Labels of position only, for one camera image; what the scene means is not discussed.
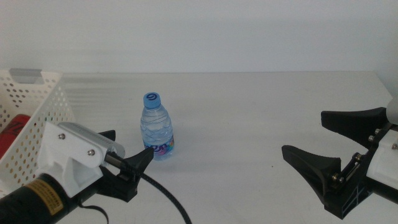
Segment blue-capped water bottle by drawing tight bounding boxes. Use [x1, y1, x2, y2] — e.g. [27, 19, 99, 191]
[140, 91, 175, 161]

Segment red soda can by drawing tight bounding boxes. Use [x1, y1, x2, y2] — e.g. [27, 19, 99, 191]
[0, 114, 32, 160]

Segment white perforated plastic basket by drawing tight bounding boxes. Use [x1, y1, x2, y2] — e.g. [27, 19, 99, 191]
[0, 68, 77, 200]

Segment thin black cable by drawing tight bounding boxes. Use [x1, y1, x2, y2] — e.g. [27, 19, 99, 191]
[76, 202, 110, 224]

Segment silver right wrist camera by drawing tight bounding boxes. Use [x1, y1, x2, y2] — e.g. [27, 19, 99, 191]
[385, 95, 398, 126]

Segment thick black braided cable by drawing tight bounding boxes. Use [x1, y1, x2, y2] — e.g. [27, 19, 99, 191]
[104, 153, 193, 224]

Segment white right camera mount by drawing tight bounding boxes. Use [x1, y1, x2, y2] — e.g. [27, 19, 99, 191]
[366, 129, 398, 183]

